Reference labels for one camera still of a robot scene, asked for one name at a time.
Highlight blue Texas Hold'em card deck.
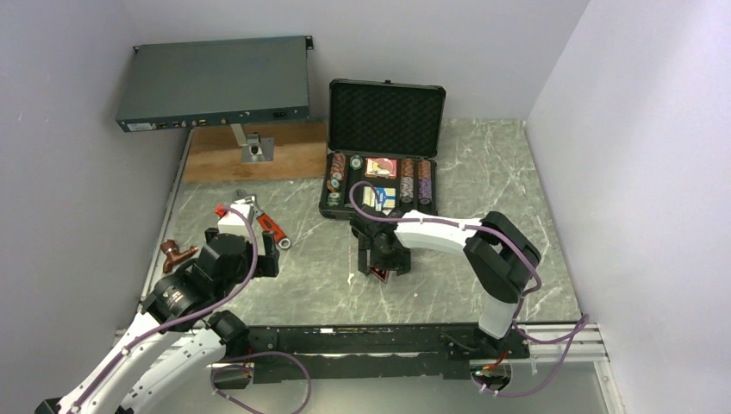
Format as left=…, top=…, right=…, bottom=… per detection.
left=361, top=186, right=397, bottom=211

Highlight purple poker chip stack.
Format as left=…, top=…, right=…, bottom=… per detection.
left=418, top=179, right=434, bottom=204

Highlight black poker set case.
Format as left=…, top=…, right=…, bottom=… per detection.
left=319, top=79, right=447, bottom=220

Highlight red triangular all-in button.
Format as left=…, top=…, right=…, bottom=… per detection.
left=369, top=267, right=391, bottom=284

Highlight dark poker chip stack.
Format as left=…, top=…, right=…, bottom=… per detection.
left=399, top=176, right=415, bottom=204

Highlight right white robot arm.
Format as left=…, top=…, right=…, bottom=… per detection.
left=349, top=210, right=541, bottom=358

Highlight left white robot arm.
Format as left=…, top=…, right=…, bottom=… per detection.
left=35, top=229, right=279, bottom=413

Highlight green chips in case bottom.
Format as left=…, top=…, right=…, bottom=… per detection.
left=326, top=191, right=342, bottom=206

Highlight red card deck in case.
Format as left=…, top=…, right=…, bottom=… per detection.
left=365, top=157, right=397, bottom=179

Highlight brown chip stack in case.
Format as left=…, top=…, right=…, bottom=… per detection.
left=400, top=159, right=415, bottom=179

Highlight brown chip stack right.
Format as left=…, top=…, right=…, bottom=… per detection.
left=417, top=160, right=432, bottom=180

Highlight green chip in case top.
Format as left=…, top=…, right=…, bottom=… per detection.
left=349, top=155, right=364, bottom=171

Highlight copper pipe fitting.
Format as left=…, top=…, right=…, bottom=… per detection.
left=159, top=239, right=198, bottom=274

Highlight red chip stack left column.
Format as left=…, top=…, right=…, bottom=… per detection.
left=326, top=153, right=347, bottom=191

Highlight wooden board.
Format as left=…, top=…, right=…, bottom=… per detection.
left=183, top=121, right=327, bottom=184

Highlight red-handled adjustable wrench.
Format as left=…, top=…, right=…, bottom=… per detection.
left=235, top=189, right=292, bottom=250

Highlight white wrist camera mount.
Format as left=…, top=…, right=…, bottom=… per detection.
left=216, top=204, right=253, bottom=238

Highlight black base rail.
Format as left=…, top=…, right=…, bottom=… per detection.
left=225, top=323, right=529, bottom=384

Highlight grey metal stand bracket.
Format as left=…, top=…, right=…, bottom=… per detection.
left=230, top=123, right=274, bottom=163

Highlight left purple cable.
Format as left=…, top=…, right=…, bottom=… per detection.
left=68, top=204, right=259, bottom=414

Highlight grey rack-mount network switch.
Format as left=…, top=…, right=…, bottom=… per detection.
left=115, top=35, right=314, bottom=132

